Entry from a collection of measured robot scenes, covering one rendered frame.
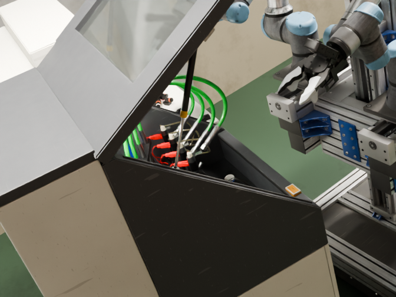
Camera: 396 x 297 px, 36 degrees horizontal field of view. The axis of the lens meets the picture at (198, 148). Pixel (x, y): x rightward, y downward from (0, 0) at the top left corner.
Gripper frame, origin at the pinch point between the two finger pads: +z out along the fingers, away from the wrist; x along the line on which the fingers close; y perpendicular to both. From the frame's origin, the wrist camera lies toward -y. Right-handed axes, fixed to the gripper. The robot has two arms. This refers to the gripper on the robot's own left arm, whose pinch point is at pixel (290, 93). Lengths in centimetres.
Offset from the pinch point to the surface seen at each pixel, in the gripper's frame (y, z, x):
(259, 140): 192, -47, 143
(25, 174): -25, 62, 25
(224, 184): 14.3, 27.6, 6.8
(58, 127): -18, 48, 37
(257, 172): 56, 9, 31
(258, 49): 204, -113, 211
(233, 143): 58, 3, 49
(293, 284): 65, 31, -5
